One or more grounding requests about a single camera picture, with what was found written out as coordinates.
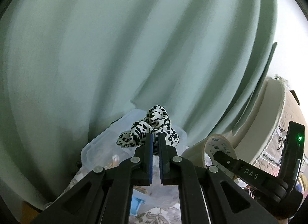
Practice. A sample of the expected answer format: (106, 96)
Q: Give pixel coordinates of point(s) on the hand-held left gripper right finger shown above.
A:
(160, 163)

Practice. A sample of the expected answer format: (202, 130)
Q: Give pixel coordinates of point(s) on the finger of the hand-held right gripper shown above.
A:
(250, 172)

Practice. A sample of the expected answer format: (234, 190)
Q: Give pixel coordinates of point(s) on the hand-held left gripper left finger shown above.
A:
(151, 163)

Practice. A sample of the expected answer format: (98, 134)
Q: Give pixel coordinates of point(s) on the clear packing tape roll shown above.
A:
(197, 151)

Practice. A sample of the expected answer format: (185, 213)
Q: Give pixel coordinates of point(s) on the black white leopard scrunchie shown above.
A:
(156, 115)

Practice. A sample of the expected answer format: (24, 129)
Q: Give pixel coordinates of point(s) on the clear plastic container blue latches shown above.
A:
(105, 142)

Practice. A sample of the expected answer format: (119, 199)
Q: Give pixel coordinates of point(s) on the white headboard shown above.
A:
(264, 118)

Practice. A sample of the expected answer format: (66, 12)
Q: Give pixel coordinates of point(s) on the green curtain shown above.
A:
(120, 45)

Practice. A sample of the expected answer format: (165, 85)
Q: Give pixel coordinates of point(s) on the wooden bed frame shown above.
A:
(30, 214)

